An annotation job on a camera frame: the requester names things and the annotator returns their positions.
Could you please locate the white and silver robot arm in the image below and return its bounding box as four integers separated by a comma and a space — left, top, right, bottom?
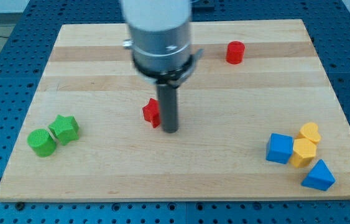
120, 0, 203, 88

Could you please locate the wooden board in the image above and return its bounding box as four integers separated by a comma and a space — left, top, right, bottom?
0, 19, 350, 202

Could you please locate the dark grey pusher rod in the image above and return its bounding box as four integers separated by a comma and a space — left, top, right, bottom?
157, 84, 179, 133

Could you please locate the red star block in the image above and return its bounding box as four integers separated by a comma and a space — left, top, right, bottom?
142, 98, 160, 128

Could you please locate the red cylinder block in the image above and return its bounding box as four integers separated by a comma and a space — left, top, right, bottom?
226, 41, 246, 65

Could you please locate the green star block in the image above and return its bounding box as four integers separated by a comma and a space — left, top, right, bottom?
48, 114, 80, 146

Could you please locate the blue cube block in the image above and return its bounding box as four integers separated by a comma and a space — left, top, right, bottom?
265, 133, 293, 164

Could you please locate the yellow pentagon block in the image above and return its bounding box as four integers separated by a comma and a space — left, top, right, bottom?
288, 138, 317, 168

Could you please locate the yellow heart block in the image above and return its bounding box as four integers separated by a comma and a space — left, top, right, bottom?
296, 122, 321, 145

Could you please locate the green cylinder block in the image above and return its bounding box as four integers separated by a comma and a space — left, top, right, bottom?
27, 129, 57, 157

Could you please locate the blue triangle block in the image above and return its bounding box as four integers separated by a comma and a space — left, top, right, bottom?
301, 159, 336, 191

